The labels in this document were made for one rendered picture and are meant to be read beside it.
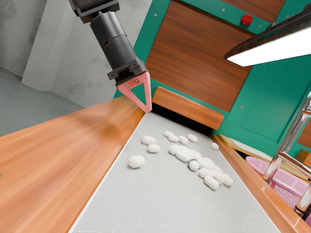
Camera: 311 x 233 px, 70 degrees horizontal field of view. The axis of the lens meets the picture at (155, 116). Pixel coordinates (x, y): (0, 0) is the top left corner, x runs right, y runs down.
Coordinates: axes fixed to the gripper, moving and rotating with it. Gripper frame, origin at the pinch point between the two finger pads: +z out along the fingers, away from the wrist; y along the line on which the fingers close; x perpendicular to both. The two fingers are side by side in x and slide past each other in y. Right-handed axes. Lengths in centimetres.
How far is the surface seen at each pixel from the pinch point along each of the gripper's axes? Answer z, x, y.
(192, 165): 15.2, -3.2, 0.0
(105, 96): -28, 93, 288
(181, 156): 13.5, -1.6, 3.5
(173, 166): 13.1, 0.3, -1.7
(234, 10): -17, -42, 51
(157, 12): -31, -14, 50
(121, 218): 8.3, 4.4, -23.8
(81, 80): -68, 116, 294
